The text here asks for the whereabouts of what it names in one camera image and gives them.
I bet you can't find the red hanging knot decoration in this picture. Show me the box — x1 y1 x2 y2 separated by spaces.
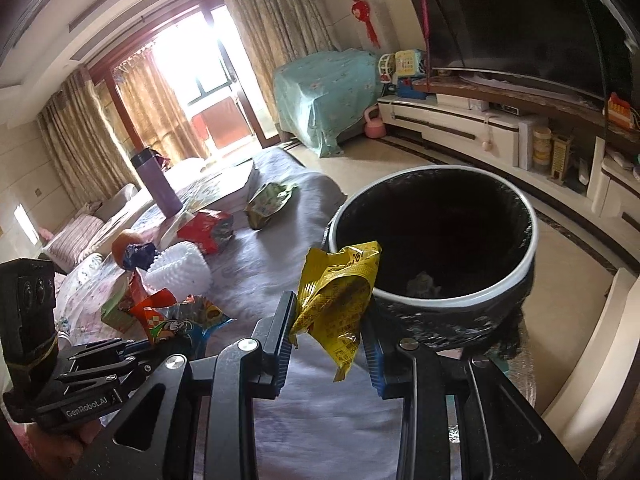
329 0 381 48

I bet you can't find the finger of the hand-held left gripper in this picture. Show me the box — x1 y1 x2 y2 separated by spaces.
69 337 154 361
64 357 152 394

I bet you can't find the black television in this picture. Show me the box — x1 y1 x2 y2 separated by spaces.
400 0 640 106

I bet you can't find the striped pink pillow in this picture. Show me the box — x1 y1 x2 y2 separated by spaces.
44 214 106 266

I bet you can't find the red yellow bead toy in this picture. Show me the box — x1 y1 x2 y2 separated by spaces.
607 92 634 128

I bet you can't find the beige patterned curtain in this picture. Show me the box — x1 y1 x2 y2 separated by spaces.
220 0 341 121
112 55 211 166
37 67 128 206

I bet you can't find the purple thermos bottle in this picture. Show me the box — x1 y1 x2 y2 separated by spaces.
130 148 184 217

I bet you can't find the yellow snack wrapper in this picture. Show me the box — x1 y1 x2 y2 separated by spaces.
289 241 383 383

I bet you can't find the red snack packet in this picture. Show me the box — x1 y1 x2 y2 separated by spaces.
176 209 235 256

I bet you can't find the yellow jar stack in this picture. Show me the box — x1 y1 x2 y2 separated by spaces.
531 127 553 168

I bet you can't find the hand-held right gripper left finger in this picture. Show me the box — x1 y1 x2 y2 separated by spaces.
65 290 301 480

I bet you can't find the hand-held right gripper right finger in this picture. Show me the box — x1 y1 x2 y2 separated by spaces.
363 319 586 480

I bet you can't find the blue cartoon snack packet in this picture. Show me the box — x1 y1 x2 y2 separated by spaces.
161 294 236 359

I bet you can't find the red balcony cloth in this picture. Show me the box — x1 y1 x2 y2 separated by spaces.
192 97 251 151

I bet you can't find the red thin pole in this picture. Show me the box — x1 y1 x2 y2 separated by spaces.
414 0 433 102

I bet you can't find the trash bin with black liner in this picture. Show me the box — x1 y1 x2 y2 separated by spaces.
322 164 540 361

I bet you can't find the orange snack packet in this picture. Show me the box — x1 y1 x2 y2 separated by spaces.
129 287 180 346

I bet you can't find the wooden house-shaped toy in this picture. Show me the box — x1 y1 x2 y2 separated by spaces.
550 135 573 181

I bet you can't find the white TV cabinet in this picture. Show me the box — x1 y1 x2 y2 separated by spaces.
377 80 640 261

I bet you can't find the small green carton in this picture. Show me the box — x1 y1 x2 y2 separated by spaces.
100 290 137 333

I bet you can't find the white sofa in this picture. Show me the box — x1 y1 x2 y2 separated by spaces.
42 182 156 276

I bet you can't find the green snack packet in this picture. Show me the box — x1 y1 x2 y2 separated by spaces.
245 181 300 231

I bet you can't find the teal yellow toy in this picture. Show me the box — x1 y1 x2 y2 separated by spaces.
395 49 427 79

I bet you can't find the pink kettlebell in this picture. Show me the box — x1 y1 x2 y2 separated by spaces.
363 105 386 139

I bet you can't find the crumpled grey wrapper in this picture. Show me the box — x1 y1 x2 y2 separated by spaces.
405 270 443 296

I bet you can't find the teal furniture cover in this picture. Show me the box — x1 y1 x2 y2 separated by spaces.
272 49 383 158

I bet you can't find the colourful picture book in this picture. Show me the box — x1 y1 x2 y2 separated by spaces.
185 162 261 216

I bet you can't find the blue crumpled wrapper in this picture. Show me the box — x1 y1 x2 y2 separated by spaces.
122 242 157 271

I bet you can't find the orange fruit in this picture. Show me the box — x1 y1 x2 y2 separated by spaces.
111 229 151 267

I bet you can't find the glass balcony door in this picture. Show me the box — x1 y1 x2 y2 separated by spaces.
107 0 281 161

